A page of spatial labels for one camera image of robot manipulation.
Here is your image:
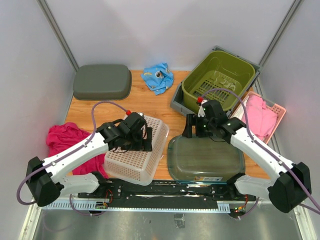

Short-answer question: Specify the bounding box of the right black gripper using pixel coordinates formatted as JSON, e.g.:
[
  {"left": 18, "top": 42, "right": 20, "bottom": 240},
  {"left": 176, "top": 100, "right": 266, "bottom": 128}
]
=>
[{"left": 182, "top": 113, "right": 215, "bottom": 139}]

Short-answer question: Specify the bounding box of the white perforated plastic basket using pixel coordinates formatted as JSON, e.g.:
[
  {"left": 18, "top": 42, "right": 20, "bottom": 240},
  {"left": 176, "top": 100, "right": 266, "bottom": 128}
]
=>
[{"left": 103, "top": 115, "right": 170, "bottom": 186}]

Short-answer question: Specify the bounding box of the translucent blue plastic tub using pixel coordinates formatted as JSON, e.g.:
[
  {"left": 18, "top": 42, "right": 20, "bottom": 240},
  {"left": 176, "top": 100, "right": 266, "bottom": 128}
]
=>
[{"left": 167, "top": 135, "right": 246, "bottom": 183}]

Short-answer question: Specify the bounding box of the olive green plastic basin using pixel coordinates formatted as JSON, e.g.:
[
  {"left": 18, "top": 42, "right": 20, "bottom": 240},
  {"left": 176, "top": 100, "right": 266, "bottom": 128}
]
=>
[{"left": 181, "top": 50, "right": 256, "bottom": 116}]

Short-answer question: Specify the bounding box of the dark grey plastic tray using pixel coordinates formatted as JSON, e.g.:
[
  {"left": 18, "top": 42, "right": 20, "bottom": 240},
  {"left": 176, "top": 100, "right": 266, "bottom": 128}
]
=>
[{"left": 73, "top": 64, "right": 132, "bottom": 101}]

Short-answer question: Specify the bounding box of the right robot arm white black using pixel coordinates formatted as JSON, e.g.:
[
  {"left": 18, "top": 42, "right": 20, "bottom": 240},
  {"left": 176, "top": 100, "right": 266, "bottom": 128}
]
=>
[{"left": 182, "top": 100, "right": 312, "bottom": 213}]

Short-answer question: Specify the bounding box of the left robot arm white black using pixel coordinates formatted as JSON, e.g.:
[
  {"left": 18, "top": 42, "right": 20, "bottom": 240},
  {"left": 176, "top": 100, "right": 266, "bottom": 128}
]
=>
[{"left": 26, "top": 112, "right": 153, "bottom": 207}]

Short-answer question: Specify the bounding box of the pink plastic basket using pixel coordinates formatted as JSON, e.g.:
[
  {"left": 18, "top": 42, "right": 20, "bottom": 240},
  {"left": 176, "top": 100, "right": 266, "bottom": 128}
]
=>
[{"left": 231, "top": 91, "right": 286, "bottom": 144}]

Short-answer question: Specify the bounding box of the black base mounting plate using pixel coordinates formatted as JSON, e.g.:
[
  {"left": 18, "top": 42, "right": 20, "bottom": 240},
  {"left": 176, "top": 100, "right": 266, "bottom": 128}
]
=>
[{"left": 77, "top": 178, "right": 256, "bottom": 212}]

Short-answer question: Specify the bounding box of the blue patterned cloth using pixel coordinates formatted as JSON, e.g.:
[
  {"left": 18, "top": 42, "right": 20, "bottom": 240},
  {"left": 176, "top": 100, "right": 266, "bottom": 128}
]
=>
[{"left": 140, "top": 62, "right": 174, "bottom": 96}]

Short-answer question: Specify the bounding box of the pink folded cloth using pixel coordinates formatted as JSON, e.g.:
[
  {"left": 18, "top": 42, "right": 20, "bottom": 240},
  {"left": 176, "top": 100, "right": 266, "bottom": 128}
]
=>
[{"left": 243, "top": 94, "right": 278, "bottom": 143}]

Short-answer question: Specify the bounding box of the magenta cloth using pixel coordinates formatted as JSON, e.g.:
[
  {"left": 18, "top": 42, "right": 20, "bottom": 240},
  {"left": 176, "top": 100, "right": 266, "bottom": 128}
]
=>
[{"left": 45, "top": 122, "right": 109, "bottom": 179}]

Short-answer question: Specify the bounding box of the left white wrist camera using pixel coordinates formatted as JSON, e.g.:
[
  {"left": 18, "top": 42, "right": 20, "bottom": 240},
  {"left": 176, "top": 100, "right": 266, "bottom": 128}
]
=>
[{"left": 124, "top": 110, "right": 145, "bottom": 119}]

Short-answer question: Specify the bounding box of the aluminium frame rail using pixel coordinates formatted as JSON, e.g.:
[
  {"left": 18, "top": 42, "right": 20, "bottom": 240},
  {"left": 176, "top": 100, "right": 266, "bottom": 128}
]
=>
[{"left": 32, "top": 178, "right": 306, "bottom": 214}]

